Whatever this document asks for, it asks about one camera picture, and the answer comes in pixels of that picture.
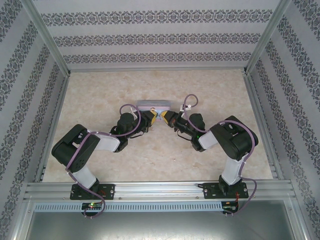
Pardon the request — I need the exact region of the pastel cartoon tin box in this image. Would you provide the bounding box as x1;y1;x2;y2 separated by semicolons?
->
136;99;173;121

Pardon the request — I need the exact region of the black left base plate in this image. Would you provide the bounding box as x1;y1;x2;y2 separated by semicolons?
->
69;183;116;201

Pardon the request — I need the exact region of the left green circuit board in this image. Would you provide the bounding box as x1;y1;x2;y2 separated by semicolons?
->
81;202;103;210

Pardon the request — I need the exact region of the green circuit board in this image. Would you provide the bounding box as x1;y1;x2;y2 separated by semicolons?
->
222;201;240;214
81;202;103;210

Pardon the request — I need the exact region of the aluminium mounting rail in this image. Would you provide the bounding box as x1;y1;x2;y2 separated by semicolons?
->
23;181;294;201

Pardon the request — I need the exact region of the aluminium side rail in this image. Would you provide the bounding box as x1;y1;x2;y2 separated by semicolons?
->
242;72;285;181
34;73;72;183

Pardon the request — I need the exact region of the grey metal sheet panel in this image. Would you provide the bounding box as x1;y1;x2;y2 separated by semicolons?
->
14;197;311;240

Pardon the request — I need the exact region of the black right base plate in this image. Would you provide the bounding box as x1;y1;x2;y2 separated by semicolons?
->
202;182;249;200

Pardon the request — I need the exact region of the slotted grey cable duct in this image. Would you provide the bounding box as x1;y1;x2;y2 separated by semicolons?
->
33;201;224;213

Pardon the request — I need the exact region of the right green circuit board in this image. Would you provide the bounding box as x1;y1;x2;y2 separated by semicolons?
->
222;201;240;214

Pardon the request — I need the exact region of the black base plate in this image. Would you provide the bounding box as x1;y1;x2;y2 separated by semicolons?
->
69;183;116;201
202;182;249;200

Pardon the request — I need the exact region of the aluminium frame post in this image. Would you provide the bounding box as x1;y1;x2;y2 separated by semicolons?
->
19;0;73;76
242;0;293;75

